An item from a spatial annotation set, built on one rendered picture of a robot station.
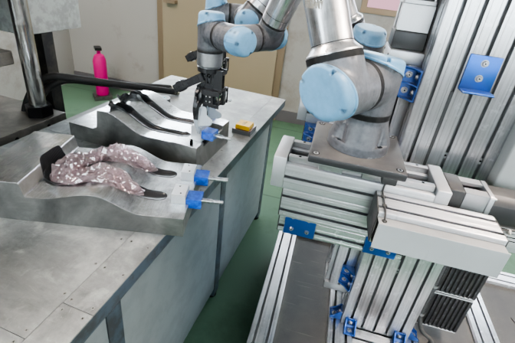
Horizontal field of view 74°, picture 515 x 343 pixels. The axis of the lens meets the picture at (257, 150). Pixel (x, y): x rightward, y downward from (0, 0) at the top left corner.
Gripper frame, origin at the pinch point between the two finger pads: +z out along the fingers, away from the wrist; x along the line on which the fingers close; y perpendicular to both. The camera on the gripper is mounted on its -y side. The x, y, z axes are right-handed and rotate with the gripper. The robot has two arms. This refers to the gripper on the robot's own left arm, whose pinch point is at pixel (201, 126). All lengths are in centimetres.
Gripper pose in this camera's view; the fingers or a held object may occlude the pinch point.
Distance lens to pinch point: 113.8
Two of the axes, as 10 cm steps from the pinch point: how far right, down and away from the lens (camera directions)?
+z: -1.0, 8.8, 4.6
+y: 9.4, 2.4, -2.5
